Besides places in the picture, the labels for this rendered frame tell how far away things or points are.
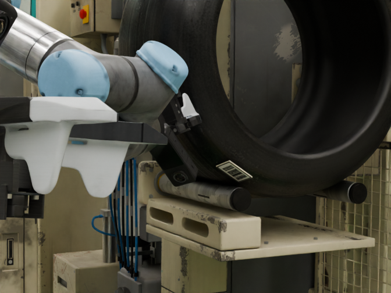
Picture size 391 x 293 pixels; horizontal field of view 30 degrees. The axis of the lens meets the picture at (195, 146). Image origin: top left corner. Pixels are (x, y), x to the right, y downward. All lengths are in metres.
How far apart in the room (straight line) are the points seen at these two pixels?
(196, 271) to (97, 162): 1.23
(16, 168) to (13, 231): 1.48
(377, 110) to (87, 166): 1.04
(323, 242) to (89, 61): 0.78
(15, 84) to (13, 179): 1.51
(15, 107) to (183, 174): 0.75
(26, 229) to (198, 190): 0.64
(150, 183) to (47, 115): 1.23
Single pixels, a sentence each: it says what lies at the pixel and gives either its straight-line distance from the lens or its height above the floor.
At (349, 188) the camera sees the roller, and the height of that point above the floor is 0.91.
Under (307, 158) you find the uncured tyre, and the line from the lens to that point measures 1.44.
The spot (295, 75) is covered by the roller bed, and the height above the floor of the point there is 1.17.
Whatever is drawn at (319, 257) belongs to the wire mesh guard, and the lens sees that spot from 1.98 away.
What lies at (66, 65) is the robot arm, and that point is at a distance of 0.87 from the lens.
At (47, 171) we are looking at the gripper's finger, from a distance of 0.45.
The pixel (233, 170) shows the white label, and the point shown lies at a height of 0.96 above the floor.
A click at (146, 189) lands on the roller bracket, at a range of 1.67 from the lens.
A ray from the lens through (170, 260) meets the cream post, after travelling 1.82.
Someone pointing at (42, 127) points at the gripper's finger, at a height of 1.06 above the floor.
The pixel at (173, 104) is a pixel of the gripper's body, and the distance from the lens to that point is 1.19.
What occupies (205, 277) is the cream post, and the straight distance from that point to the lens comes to 1.80.
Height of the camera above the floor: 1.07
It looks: 3 degrees down
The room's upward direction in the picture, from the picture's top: 1 degrees clockwise
